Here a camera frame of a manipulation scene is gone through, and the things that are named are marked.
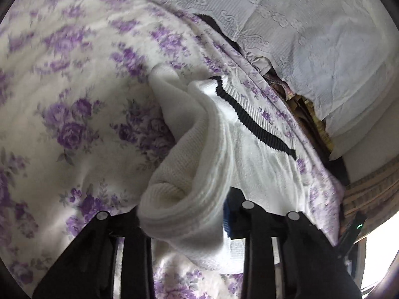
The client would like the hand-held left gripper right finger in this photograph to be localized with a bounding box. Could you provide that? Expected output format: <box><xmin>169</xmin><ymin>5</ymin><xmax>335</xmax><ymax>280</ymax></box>
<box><xmin>222</xmin><ymin>187</ymin><xmax>364</xmax><ymax>299</ymax></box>

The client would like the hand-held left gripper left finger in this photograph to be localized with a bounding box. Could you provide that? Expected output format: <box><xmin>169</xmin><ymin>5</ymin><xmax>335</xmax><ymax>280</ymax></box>
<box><xmin>32</xmin><ymin>207</ymin><xmax>155</xmax><ymax>299</ymax></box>

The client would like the white sweater with black stripes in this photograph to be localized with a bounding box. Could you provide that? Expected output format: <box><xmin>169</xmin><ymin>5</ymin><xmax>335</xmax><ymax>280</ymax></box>
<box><xmin>137</xmin><ymin>64</ymin><xmax>312</xmax><ymax>272</ymax></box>

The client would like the woven straw mat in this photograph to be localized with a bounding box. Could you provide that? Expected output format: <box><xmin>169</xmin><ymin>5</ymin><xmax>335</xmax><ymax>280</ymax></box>
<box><xmin>340</xmin><ymin>159</ymin><xmax>399</xmax><ymax>243</ymax></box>

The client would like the brown patterned cloth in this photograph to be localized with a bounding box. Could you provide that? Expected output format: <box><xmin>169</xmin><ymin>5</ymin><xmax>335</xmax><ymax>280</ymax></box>
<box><xmin>249</xmin><ymin>53</ymin><xmax>335</xmax><ymax>160</ymax></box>

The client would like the purple floral blanket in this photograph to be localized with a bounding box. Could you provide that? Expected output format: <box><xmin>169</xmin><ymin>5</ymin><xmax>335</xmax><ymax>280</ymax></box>
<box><xmin>0</xmin><ymin>0</ymin><xmax>346</xmax><ymax>299</ymax></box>

